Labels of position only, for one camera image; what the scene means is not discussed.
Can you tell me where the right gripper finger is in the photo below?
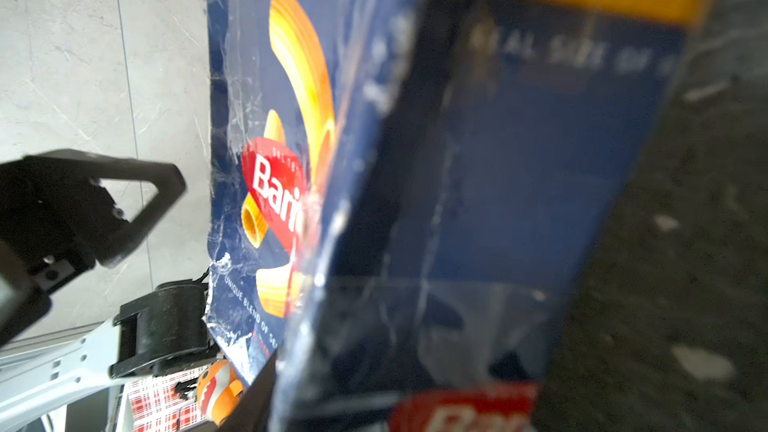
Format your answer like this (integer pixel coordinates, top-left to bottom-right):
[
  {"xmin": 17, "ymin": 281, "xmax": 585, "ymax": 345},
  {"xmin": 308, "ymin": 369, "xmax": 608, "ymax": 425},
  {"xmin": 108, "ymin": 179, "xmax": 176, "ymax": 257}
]
[{"xmin": 217, "ymin": 352, "xmax": 278, "ymax": 432}]

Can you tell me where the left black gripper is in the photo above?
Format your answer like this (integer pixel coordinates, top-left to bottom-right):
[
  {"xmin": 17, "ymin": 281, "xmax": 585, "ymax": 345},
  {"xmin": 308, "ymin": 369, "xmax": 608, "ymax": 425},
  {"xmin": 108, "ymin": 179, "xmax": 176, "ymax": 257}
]
[{"xmin": 1, "ymin": 149, "xmax": 186, "ymax": 342}]

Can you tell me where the blue Barilla pasta bag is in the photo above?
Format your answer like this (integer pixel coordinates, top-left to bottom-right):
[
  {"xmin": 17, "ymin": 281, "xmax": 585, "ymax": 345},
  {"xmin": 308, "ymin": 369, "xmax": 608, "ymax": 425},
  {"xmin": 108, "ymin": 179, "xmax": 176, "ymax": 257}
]
[{"xmin": 205, "ymin": 0, "xmax": 711, "ymax": 431}]

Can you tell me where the red blue spaghetti pack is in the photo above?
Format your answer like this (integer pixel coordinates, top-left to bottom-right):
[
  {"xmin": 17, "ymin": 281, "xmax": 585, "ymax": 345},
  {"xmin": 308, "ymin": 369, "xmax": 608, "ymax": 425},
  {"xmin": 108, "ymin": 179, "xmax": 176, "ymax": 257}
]
[{"xmin": 115, "ymin": 360, "xmax": 245, "ymax": 431}]

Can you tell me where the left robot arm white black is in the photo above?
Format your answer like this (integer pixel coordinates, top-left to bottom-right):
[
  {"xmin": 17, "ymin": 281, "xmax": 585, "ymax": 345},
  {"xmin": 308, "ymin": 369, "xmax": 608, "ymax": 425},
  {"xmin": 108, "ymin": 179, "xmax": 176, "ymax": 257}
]
[{"xmin": 1, "ymin": 149, "xmax": 218, "ymax": 431}]

